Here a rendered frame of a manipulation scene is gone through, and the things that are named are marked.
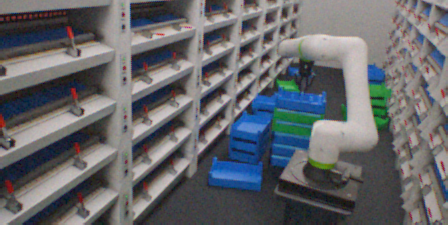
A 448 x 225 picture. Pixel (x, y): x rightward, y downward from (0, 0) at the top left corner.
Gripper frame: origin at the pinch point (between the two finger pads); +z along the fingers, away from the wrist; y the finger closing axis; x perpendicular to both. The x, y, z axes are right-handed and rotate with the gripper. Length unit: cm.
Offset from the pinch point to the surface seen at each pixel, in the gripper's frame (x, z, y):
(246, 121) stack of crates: -2, 35, -36
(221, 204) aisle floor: -82, 16, -33
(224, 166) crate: -48, 29, -41
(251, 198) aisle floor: -72, 20, -19
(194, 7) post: -22, -66, -59
